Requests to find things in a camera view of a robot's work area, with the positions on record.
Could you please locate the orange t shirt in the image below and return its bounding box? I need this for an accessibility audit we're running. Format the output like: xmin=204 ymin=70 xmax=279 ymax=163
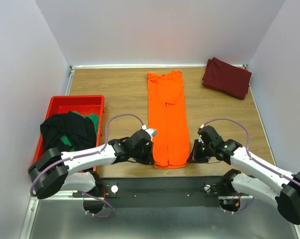
xmin=147 ymin=71 xmax=190 ymax=169

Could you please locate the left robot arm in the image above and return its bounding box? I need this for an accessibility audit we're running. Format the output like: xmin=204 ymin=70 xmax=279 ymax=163
xmin=28 ymin=128 xmax=156 ymax=199

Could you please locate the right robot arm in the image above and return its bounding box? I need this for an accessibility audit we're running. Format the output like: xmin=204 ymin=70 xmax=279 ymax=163
xmin=188 ymin=125 xmax=300 ymax=225

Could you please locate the black t shirt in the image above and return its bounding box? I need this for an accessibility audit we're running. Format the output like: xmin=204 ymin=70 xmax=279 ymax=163
xmin=40 ymin=111 xmax=99 ymax=152

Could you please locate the folded maroon t shirt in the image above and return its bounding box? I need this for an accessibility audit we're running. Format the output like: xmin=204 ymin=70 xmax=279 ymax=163
xmin=202 ymin=57 xmax=252 ymax=100

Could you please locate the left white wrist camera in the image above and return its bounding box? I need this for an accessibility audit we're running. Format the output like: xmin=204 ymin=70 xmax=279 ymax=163
xmin=142 ymin=124 xmax=157 ymax=138

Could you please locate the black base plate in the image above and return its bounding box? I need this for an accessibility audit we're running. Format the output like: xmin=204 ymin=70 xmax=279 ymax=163
xmin=72 ymin=176 xmax=250 ymax=209

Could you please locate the aluminium frame rail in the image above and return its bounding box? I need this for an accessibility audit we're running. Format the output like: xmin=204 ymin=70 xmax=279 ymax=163
xmin=19 ymin=196 xmax=76 ymax=239

